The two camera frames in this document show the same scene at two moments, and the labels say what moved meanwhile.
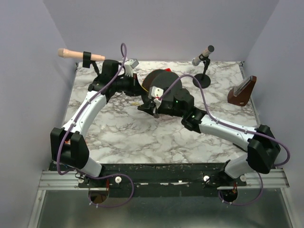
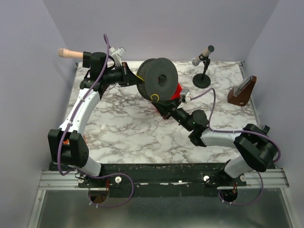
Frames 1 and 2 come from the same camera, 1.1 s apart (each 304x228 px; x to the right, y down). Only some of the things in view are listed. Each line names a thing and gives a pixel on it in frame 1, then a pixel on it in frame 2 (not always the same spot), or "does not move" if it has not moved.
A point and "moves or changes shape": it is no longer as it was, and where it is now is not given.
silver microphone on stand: (204, 79) does not move
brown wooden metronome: (240, 94) does not move
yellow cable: (137, 103) moves or changes shape
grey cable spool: (163, 79) moves or changes shape
